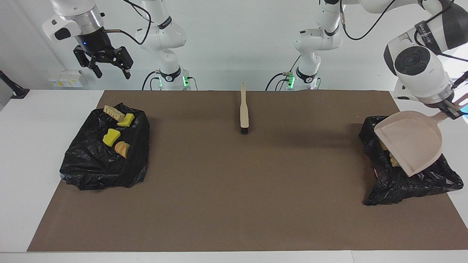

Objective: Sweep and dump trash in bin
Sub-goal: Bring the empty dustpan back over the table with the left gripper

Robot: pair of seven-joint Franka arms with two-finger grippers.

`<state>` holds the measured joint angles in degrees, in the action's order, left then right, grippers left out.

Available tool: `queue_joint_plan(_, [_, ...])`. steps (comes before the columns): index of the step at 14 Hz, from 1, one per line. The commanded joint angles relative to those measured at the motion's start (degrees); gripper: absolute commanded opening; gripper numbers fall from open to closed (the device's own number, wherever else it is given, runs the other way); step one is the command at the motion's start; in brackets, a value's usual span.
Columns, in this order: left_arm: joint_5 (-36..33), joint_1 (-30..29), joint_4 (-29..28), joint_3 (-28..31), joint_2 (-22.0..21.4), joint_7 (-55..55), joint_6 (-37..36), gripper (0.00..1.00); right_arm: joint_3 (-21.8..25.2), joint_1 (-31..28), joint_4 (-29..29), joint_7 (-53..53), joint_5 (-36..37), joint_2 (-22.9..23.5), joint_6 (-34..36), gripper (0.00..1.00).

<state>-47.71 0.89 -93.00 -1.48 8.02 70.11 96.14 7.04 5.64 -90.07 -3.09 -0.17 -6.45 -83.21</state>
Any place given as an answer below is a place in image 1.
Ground large brown table mat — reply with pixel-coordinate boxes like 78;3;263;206
27;90;468;252

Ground plain yellow sponge piece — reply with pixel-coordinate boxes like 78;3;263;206
102;128;121;147

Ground black base cable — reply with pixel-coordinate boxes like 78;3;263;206
266;57;301;91
142;70;161;91

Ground beige hand brush black bristles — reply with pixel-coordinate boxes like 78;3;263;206
239;82;250;134

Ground green and yellow sponge piece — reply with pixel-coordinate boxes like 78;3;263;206
117;113;135;127

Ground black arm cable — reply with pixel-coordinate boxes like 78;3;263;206
338;0;468;62
102;0;152;46

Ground beige plastic dustpan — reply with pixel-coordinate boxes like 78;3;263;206
374;93;468;178

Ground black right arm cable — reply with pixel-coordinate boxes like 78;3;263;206
102;0;152;46

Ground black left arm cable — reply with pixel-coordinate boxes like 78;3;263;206
338;0;468;62

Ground black plastic trash bag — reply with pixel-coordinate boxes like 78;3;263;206
359;115;464;207
60;103;150;191

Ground black camera stand foot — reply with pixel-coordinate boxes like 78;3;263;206
0;69;30;99
453;70;468;90

